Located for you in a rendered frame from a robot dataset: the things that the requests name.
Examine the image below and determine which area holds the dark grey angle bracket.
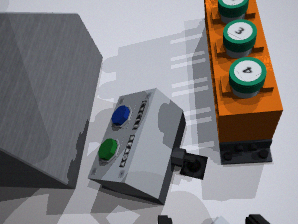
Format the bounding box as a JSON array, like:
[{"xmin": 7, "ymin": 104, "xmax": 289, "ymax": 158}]
[{"xmin": 220, "ymin": 139, "xmax": 272, "ymax": 165}]

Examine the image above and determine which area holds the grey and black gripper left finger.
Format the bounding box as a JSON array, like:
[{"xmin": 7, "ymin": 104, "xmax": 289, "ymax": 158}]
[{"xmin": 158, "ymin": 215, "xmax": 173, "ymax": 224}]

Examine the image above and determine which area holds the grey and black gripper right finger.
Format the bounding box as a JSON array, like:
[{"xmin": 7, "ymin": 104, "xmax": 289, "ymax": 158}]
[{"xmin": 245, "ymin": 214, "xmax": 270, "ymax": 224}]

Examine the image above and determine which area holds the green screw cap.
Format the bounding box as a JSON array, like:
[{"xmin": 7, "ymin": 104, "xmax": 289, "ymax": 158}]
[
  {"xmin": 229, "ymin": 57, "xmax": 267, "ymax": 94},
  {"xmin": 218, "ymin": 0, "xmax": 249, "ymax": 18},
  {"xmin": 223, "ymin": 19, "xmax": 257, "ymax": 53}
]

